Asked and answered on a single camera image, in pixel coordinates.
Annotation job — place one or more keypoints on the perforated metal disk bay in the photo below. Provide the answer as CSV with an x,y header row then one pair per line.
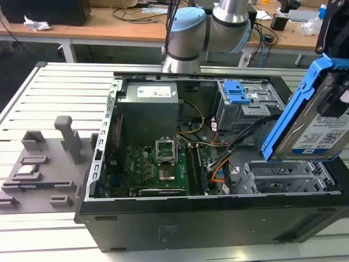
x,y
272,177

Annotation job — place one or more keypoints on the blue plastic bay latch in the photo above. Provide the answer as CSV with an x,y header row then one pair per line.
x,y
234,92

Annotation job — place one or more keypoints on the black open PC case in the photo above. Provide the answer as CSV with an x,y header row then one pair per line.
x,y
191,223

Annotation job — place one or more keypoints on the CPU socket with metal frame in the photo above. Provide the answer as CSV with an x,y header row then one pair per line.
x,y
165,152

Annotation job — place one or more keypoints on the small black device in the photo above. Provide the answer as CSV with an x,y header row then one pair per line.
x,y
278,22

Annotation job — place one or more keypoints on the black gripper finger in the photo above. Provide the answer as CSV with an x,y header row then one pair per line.
x,y
337,101

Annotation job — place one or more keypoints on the flat grey box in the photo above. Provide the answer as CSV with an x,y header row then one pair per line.
x,y
302,14

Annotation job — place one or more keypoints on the crumpled white paper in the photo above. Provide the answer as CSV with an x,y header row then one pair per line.
x,y
36,24

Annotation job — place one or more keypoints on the hard disk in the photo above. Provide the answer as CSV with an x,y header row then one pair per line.
x,y
286,120

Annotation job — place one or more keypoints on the CPU chip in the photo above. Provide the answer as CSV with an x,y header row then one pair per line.
x,y
26,169

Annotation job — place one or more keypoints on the large black box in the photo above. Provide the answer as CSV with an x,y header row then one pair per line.
x,y
46,11

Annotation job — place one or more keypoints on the black graphics card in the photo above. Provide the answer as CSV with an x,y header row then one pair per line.
x,y
161,191

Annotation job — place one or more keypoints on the wooden desk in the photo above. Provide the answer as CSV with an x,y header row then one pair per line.
x,y
109,31

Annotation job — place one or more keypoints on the grey power supply unit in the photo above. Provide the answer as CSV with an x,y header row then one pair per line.
x,y
147,109

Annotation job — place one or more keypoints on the grey parts rack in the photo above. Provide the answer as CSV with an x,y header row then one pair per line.
x,y
54,174

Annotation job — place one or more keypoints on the green motherboard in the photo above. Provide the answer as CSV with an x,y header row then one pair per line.
x,y
141,166

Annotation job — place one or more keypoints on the clear plastic bag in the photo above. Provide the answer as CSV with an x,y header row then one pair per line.
x,y
310,27

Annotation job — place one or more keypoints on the RAM stick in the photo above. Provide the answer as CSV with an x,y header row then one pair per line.
x,y
203,172

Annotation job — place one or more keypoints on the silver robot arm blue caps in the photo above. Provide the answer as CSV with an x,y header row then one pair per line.
x,y
185,41

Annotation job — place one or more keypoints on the metal disk bay cage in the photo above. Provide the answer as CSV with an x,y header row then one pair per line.
x,y
245,114

